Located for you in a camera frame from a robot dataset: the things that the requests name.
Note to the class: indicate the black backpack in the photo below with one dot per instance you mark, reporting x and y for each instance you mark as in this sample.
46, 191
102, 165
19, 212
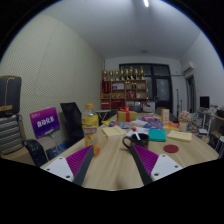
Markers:
35, 151

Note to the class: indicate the ceiling light tube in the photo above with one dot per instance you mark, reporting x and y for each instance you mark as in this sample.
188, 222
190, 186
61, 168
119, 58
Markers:
146, 3

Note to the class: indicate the yellow paper envelope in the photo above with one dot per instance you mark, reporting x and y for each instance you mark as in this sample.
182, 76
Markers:
180, 136

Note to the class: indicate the red round coaster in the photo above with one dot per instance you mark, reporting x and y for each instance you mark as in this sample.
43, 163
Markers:
171, 148

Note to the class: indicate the wooden shelf unit with trophies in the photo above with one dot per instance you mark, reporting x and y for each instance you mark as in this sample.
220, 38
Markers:
123, 93

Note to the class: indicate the yellow gift box red ribbon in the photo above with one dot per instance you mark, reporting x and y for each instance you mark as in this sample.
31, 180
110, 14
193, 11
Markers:
126, 115

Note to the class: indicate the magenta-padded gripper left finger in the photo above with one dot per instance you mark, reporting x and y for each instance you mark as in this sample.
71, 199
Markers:
78, 161

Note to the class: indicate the yellow drink bottle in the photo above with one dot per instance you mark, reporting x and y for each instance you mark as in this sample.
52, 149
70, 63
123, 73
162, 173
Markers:
90, 128

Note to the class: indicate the black office chair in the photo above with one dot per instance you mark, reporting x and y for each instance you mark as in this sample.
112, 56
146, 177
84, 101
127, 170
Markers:
71, 120

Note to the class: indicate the red lollipop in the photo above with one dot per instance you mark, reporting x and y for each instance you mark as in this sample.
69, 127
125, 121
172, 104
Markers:
134, 128

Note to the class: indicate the white air conditioner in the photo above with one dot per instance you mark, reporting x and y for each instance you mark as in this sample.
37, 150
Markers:
188, 69

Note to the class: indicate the black polka-dot mug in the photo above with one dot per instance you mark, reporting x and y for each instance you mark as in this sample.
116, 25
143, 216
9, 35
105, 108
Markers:
141, 140

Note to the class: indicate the teal book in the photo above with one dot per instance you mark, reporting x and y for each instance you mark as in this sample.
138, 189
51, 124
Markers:
157, 135

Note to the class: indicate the orange-beige upright box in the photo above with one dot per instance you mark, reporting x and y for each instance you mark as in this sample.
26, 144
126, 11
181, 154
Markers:
165, 116

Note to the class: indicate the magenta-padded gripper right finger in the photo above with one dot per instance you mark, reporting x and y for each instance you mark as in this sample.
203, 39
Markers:
148, 161

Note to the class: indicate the white book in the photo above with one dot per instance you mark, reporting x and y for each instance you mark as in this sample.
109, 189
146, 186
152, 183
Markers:
143, 130

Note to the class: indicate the beige notebook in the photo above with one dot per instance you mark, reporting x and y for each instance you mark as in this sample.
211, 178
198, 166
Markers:
113, 131

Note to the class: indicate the wooden side desk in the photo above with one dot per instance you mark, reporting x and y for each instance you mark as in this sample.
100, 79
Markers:
215, 123

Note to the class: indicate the blue printed book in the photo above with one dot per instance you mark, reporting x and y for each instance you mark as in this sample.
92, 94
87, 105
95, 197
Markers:
153, 125

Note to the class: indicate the black computer monitor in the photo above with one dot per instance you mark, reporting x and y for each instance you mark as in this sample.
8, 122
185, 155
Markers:
204, 102

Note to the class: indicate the black framed glass door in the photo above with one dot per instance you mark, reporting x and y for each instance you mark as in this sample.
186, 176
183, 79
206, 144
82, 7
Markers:
161, 88

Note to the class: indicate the pink printed box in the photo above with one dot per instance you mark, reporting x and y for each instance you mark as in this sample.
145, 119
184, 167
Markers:
151, 118

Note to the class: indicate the purple sign on stand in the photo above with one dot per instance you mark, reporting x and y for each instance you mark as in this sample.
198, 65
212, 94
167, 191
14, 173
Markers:
44, 121

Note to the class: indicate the orange book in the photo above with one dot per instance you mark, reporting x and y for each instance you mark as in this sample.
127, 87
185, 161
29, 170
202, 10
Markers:
171, 126

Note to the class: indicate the pink potted flower plant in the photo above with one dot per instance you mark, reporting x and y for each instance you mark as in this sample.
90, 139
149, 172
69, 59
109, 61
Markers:
184, 118

